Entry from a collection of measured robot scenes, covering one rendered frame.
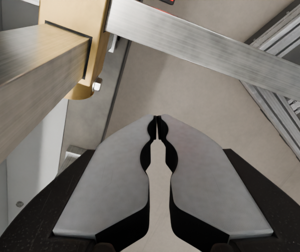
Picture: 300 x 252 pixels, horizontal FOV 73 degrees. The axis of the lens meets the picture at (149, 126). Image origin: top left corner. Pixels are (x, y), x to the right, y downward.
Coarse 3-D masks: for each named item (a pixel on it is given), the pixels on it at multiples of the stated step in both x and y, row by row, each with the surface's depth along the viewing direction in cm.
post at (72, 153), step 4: (68, 148) 41; (72, 148) 42; (76, 148) 42; (80, 148) 42; (68, 152) 41; (72, 152) 41; (76, 152) 41; (80, 152) 41; (68, 156) 40; (72, 156) 41; (76, 156) 41; (64, 160) 39; (68, 160) 39; (72, 160) 40; (64, 164) 38; (68, 164) 39; (60, 168) 37; (64, 168) 37; (60, 172) 36; (56, 176) 35
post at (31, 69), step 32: (0, 32) 11; (32, 32) 13; (64, 32) 15; (0, 64) 8; (32, 64) 9; (64, 64) 12; (0, 96) 7; (32, 96) 9; (64, 96) 14; (0, 128) 8; (32, 128) 10; (0, 160) 8
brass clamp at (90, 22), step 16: (48, 0) 15; (64, 0) 15; (80, 0) 15; (96, 0) 15; (48, 16) 16; (64, 16) 16; (80, 16) 16; (96, 16) 16; (80, 32) 16; (96, 32) 16; (96, 48) 17; (96, 64) 18; (80, 80) 18; (96, 80) 21; (80, 96) 20
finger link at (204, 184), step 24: (168, 120) 11; (168, 144) 9; (192, 144) 9; (216, 144) 9; (192, 168) 8; (216, 168) 8; (192, 192) 7; (216, 192) 7; (240, 192) 7; (192, 216) 6; (216, 216) 6; (240, 216) 6; (192, 240) 7; (216, 240) 6
